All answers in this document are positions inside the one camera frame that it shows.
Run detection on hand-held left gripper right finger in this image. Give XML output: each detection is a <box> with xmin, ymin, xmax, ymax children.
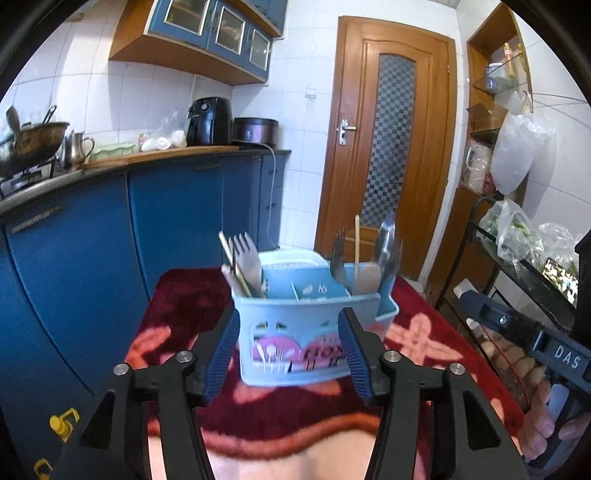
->
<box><xmin>338</xmin><ymin>307</ymin><xmax>527</xmax><ymax>480</ymax></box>

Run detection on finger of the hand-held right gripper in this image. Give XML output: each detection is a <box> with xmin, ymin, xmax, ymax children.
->
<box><xmin>459</xmin><ymin>290</ymin><xmax>541</xmax><ymax>354</ymax></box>

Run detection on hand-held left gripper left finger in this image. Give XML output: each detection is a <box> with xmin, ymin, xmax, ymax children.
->
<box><xmin>55</xmin><ymin>307</ymin><xmax>241</xmax><ymax>480</ymax></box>

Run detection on light blue utensil holder box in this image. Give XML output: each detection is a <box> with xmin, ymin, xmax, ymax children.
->
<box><xmin>231</xmin><ymin>251</ymin><xmax>400</xmax><ymax>386</ymax></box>

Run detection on white long-handled spoon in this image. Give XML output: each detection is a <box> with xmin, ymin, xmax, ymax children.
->
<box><xmin>222</xmin><ymin>265</ymin><xmax>251</xmax><ymax>298</ymax></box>

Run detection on wide-headed stainless steel fork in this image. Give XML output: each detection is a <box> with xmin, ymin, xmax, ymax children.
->
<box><xmin>330</xmin><ymin>228</ymin><xmax>350</xmax><ymax>284</ymax></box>

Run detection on wooden chopstick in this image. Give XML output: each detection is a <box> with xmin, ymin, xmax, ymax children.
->
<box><xmin>353</xmin><ymin>216</ymin><xmax>362</xmax><ymax>292</ymax></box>
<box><xmin>219</xmin><ymin>231</ymin><xmax>252</xmax><ymax>297</ymax></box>

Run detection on person's right hand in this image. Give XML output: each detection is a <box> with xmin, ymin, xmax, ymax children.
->
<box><xmin>522</xmin><ymin>379</ymin><xmax>578</xmax><ymax>460</ymax></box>

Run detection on pile of eggs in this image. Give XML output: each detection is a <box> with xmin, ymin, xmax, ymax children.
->
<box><xmin>480</xmin><ymin>332</ymin><xmax>546</xmax><ymax>402</ymax></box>

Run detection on red floral blanket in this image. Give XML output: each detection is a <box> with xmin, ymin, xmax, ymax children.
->
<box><xmin>124</xmin><ymin>268</ymin><xmax>527</xmax><ymax>480</ymax></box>

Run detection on clear plastic bag of greens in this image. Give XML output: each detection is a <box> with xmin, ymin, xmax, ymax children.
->
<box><xmin>478</xmin><ymin>199</ymin><xmax>539</xmax><ymax>264</ymax></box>

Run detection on blue base cabinet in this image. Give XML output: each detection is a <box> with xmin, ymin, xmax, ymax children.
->
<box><xmin>0</xmin><ymin>145</ymin><xmax>291</xmax><ymax>480</ymax></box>

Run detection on wooden door with glass panel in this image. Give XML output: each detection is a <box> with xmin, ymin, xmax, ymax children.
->
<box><xmin>316</xmin><ymin>16</ymin><xmax>458</xmax><ymax>282</ymax></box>

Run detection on white plastic bag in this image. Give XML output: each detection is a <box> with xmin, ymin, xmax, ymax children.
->
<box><xmin>492</xmin><ymin>113</ymin><xmax>555</xmax><ymax>195</ymax></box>

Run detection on wooden cutting board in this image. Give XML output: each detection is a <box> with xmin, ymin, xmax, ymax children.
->
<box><xmin>88</xmin><ymin>145</ymin><xmax>241</xmax><ymax>163</ymax></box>

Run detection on cardboard box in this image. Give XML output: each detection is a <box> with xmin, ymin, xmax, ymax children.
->
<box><xmin>467</xmin><ymin>104</ymin><xmax>504</xmax><ymax>133</ymax></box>

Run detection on dark rice cooker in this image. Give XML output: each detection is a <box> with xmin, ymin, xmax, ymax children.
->
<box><xmin>232</xmin><ymin>117</ymin><xmax>279</xmax><ymax>148</ymax></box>

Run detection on black air fryer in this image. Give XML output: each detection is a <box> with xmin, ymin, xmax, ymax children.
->
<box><xmin>187</xmin><ymin>97</ymin><xmax>232</xmax><ymax>146</ymax></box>

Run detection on green dish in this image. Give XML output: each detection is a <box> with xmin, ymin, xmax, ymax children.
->
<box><xmin>90</xmin><ymin>143</ymin><xmax>134</xmax><ymax>160</ymax></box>

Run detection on metal kettle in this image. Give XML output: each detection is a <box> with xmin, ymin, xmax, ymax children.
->
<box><xmin>62</xmin><ymin>131</ymin><xmax>95</xmax><ymax>169</ymax></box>

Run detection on gas stove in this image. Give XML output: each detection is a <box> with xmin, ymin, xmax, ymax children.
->
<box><xmin>0</xmin><ymin>159</ymin><xmax>57</xmax><ymax>195</ymax></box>

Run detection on black wok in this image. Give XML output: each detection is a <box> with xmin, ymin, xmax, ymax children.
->
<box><xmin>0</xmin><ymin>106</ymin><xmax>70</xmax><ymax>178</ymax></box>

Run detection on blue upper cabinets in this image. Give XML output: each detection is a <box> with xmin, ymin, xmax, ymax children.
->
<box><xmin>252</xmin><ymin>0</ymin><xmax>287</xmax><ymax>37</ymax></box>

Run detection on black wire rack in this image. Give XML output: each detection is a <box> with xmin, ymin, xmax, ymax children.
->
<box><xmin>436</xmin><ymin>196</ymin><xmax>591</xmax><ymax>416</ymax></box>

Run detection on white power cord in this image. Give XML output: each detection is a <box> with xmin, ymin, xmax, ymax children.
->
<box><xmin>265</xmin><ymin>145</ymin><xmax>279</xmax><ymax>250</ymax></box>

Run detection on wooden wall shelf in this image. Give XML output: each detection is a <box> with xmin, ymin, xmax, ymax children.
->
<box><xmin>466</xmin><ymin>4</ymin><xmax>532</xmax><ymax>195</ymax></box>

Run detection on blue glass-front wall cabinet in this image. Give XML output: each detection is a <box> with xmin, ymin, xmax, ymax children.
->
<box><xmin>108</xmin><ymin>0</ymin><xmax>282</xmax><ymax>86</ymax></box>

